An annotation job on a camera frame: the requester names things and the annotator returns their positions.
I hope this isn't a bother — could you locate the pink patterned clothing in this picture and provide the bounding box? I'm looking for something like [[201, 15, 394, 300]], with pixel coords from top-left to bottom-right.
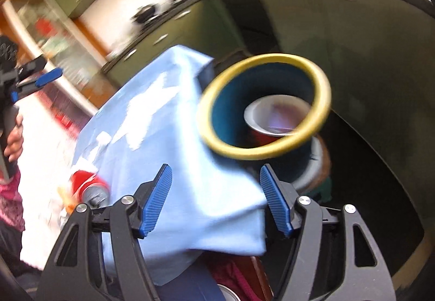
[[0, 170, 26, 232]]

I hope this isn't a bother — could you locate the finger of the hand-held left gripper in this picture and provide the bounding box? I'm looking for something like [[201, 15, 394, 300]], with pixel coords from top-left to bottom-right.
[[15, 68, 63, 98], [17, 56, 47, 79]]

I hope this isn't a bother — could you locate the yellow rimmed bin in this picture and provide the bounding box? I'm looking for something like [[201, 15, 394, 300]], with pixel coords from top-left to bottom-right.
[[198, 54, 332, 172]]

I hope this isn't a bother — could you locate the maroon cloth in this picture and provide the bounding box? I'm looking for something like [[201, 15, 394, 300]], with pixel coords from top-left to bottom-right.
[[204, 255, 255, 301]]

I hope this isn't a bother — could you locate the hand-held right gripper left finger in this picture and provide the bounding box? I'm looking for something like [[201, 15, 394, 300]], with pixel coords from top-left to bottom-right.
[[36, 163, 173, 301]]

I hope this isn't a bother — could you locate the green base cabinet with drawers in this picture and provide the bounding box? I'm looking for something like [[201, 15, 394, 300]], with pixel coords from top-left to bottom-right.
[[105, 0, 282, 84]]

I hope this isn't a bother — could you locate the white and brown round object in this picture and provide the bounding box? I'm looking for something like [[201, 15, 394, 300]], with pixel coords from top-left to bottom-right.
[[296, 136, 332, 193]]

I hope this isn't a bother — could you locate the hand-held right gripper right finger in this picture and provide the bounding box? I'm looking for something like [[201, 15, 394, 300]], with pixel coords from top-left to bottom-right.
[[260, 164, 398, 301]]

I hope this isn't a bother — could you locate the dark green base cabinet run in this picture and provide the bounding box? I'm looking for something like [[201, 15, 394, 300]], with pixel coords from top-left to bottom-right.
[[258, 0, 429, 237]]

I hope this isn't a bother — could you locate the red and white paper cup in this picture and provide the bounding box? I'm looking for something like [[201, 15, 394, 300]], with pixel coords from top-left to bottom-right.
[[244, 94, 311, 147]]

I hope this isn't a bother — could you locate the glass sliding door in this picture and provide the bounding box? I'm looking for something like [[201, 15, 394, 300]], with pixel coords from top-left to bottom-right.
[[7, 0, 109, 60]]

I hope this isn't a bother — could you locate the red drink can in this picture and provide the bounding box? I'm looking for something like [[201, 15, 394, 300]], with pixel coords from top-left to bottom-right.
[[70, 170, 109, 206]]

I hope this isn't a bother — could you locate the person's left hand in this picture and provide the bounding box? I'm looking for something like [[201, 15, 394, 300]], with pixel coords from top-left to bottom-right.
[[4, 113, 24, 163]]

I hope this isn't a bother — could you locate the black wok with lid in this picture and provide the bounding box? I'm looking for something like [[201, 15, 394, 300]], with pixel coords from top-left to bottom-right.
[[131, 5, 159, 24]]

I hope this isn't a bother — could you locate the blue star print tablecloth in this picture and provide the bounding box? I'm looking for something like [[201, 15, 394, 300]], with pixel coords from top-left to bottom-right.
[[68, 44, 269, 301]]

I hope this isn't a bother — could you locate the orange foam net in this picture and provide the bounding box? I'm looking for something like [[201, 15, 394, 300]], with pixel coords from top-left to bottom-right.
[[57, 185, 77, 215]]

